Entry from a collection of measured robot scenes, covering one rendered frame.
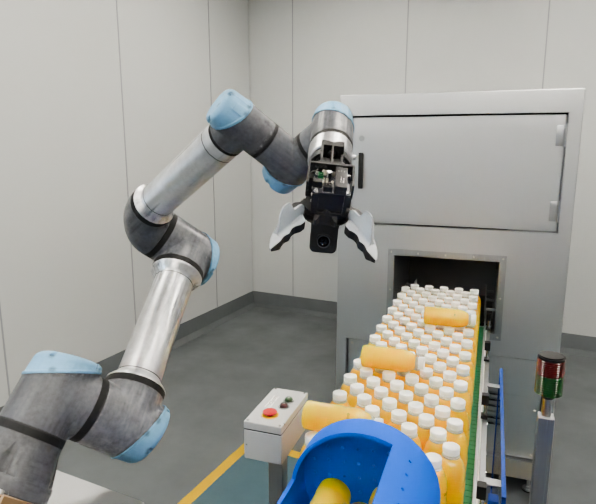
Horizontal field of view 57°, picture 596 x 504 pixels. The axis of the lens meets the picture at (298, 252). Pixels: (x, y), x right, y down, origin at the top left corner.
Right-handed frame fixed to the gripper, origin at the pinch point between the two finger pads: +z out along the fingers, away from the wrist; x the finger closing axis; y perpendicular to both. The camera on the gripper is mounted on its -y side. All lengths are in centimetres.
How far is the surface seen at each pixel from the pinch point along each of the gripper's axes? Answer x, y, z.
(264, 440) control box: -7, -71, -6
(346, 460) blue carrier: 10, -51, 6
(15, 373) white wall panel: -177, -260, -121
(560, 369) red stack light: 61, -52, -23
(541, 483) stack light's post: 63, -79, -7
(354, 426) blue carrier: 10.6, -41.0, 3.4
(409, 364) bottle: 32, -80, -39
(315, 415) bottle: 4, -62, -9
